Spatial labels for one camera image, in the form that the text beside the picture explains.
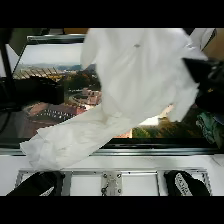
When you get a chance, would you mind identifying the white long-sleeved shirt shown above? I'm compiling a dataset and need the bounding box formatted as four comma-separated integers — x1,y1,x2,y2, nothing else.
19,28,218,172

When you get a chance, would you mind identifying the green garment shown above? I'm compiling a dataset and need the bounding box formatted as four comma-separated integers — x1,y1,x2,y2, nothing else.
195,111,224,150

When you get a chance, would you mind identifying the black cable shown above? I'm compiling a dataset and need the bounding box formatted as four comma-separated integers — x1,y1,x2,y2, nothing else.
0,105,15,135

